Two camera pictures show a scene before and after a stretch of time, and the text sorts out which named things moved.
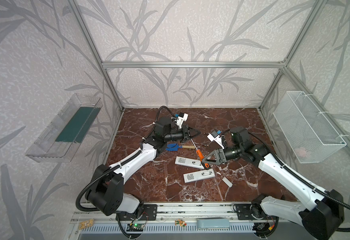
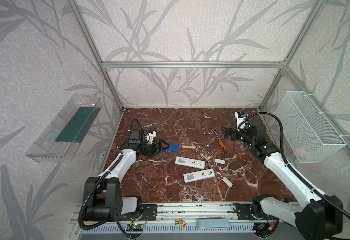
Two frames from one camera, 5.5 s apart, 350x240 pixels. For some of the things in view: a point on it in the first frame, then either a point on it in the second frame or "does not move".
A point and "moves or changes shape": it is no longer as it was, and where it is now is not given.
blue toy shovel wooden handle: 173,147 does not move
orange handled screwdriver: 198,152 moves or changes shape
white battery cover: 229,183 does not move
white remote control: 198,175 does not move
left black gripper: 185,133 -> 156,147
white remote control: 189,162 does not move
